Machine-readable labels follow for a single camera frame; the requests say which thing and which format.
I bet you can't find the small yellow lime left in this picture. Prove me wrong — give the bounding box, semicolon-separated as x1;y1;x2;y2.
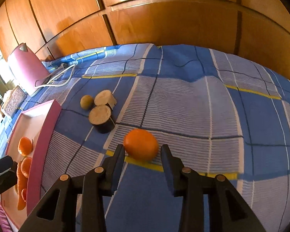
80;95;94;110

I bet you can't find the blue plaid tablecloth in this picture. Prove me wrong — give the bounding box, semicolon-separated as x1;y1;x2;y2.
0;43;290;232

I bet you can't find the orange carrot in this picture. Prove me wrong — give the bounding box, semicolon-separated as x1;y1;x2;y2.
17;161;28;211

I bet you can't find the orange tangerine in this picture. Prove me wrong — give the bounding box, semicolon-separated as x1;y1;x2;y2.
123;129;159;161
21;157;32;178

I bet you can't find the carved wooden tissue box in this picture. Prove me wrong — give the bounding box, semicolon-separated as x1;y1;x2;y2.
1;85;26;118

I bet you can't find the eggplant slice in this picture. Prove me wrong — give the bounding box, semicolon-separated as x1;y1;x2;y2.
94;90;117;110
88;105;115;134

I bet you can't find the pink electric kettle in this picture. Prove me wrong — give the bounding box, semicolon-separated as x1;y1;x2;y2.
8;43;50;96

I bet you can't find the large orange fruit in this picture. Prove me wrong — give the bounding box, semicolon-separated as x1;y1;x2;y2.
18;137;33;156

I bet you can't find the white kettle power cord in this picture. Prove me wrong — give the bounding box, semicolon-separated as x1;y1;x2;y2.
34;62;77;89

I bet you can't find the red tomato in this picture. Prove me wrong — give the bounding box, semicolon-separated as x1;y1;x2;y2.
21;188;27;202

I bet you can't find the pink shallow tray box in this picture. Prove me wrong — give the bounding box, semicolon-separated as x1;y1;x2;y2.
0;100;61;231

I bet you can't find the wooden wall cabinet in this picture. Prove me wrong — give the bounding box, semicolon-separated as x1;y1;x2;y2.
0;0;290;80

